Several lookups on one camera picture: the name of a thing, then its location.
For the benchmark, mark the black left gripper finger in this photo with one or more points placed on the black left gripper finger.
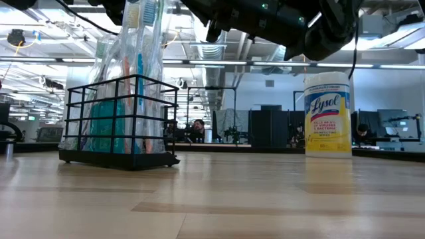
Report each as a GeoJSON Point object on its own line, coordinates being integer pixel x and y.
{"type": "Point", "coordinates": [114, 8]}

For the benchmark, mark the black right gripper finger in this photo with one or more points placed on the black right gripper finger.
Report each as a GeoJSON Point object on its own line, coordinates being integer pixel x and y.
{"type": "Point", "coordinates": [197, 6]}

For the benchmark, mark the blue toothbrush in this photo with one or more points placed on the blue toothbrush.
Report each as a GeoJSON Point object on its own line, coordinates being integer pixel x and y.
{"type": "Point", "coordinates": [149, 13]}

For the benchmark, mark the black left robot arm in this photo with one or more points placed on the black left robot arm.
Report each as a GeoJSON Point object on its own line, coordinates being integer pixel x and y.
{"type": "Point", "coordinates": [18, 3]}

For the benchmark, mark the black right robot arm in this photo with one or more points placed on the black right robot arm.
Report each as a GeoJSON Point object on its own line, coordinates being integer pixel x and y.
{"type": "Point", "coordinates": [325, 33]}

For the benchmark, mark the monitor on arm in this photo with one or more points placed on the monitor on arm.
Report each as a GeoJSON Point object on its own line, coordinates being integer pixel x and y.
{"type": "Point", "coordinates": [391, 117]}

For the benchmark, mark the black partition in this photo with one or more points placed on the black partition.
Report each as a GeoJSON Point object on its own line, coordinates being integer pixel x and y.
{"type": "Point", "coordinates": [269, 129]}

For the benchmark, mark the person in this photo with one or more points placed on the person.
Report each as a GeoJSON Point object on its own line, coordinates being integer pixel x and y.
{"type": "Point", "coordinates": [362, 134]}
{"type": "Point", "coordinates": [198, 131]}

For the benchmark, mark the Lysol wipes canister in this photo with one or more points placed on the Lysol wipes canister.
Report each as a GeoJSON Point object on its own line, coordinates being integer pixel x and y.
{"type": "Point", "coordinates": [327, 116]}

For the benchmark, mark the spiral ventilation duct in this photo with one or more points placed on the spiral ventilation duct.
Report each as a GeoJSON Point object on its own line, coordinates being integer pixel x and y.
{"type": "Point", "coordinates": [209, 56]}

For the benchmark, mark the black ceiling camera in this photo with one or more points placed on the black ceiling camera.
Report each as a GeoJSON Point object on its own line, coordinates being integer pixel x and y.
{"type": "Point", "coordinates": [16, 37]}

